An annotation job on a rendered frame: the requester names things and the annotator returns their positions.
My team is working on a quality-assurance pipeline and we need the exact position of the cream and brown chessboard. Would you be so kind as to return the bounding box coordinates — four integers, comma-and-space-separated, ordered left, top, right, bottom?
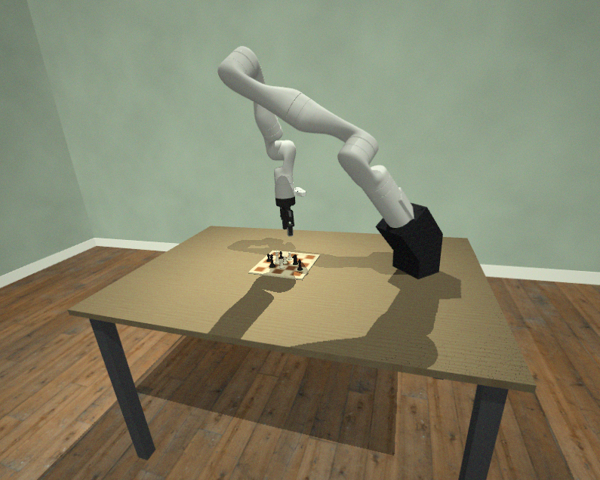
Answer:
248, 251, 320, 280

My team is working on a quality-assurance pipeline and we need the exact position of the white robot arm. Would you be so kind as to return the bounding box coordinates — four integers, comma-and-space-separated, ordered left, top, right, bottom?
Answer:
217, 46, 414, 228

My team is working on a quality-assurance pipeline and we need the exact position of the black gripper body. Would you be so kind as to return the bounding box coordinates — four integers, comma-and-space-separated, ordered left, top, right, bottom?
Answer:
275, 196, 295, 219

